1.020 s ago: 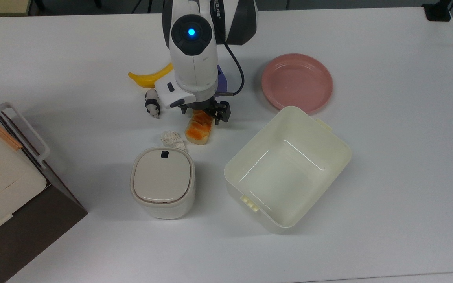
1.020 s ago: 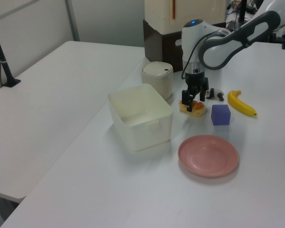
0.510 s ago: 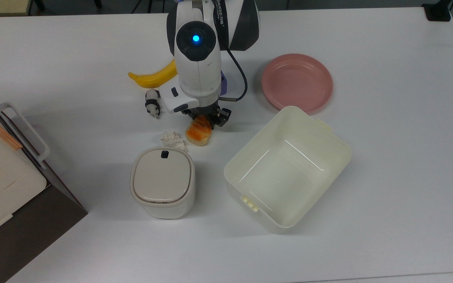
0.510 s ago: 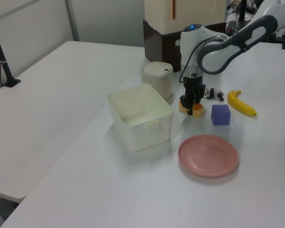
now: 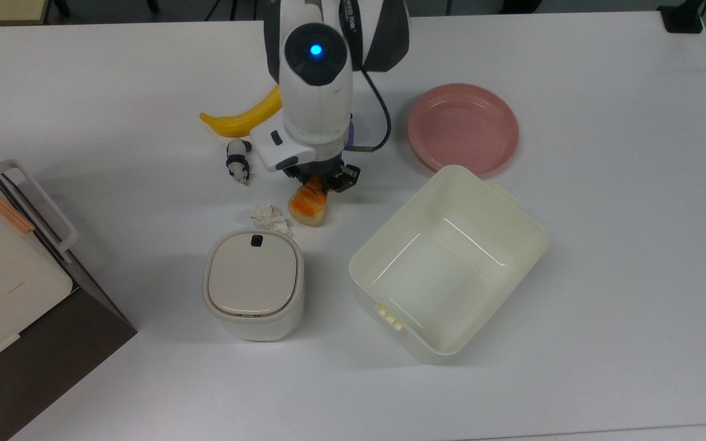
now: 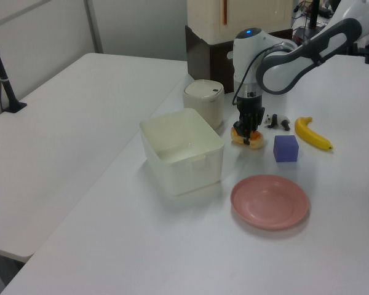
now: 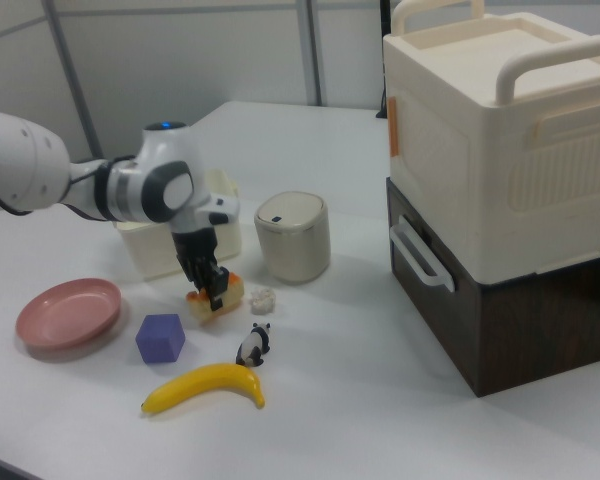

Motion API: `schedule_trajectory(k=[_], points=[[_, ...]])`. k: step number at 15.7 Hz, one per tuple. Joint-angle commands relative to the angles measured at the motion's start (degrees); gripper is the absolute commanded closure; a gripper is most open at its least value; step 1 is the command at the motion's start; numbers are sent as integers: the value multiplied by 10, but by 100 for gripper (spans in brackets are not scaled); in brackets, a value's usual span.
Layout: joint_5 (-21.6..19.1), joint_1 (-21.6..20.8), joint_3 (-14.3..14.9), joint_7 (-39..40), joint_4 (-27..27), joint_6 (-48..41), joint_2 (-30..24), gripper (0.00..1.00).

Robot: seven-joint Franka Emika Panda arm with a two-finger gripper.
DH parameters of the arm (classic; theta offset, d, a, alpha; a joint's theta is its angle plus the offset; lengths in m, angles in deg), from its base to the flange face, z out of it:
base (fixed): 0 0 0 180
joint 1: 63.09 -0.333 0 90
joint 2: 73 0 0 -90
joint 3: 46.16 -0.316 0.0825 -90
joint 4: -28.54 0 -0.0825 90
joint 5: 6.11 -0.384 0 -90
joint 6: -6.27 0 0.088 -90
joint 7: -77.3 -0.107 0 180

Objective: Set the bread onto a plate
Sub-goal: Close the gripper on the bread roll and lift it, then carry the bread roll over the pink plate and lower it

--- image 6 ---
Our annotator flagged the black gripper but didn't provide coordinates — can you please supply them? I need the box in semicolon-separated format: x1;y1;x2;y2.
232;95;266;146

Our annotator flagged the yellow banana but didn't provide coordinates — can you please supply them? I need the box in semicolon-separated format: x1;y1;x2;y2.
295;116;334;151

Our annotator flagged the black stand pole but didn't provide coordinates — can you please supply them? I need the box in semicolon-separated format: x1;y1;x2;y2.
306;0;321;30

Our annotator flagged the black white panda toy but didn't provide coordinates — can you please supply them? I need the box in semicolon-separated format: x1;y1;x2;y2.
263;112;292;132

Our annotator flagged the black pole with clamp base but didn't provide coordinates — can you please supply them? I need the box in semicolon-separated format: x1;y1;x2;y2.
0;22;28;114

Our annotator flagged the pink plate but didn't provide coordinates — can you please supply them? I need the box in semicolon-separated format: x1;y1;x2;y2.
230;174;311;231

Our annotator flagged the cream white cabinet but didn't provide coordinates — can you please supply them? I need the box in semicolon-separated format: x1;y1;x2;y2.
186;0;295;44

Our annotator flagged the white lidded trash can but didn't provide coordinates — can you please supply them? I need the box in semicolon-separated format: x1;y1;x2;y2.
182;79;227;129

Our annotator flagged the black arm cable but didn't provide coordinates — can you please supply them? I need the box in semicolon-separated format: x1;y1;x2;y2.
232;42;285;106

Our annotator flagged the braided orange bread loaf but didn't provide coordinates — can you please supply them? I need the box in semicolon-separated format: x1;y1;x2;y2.
230;125;264;151

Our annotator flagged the purple cube block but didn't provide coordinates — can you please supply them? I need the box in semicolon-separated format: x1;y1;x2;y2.
272;135;300;163

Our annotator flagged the cream plastic storage bin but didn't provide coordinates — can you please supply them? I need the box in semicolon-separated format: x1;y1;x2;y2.
138;108;225;197

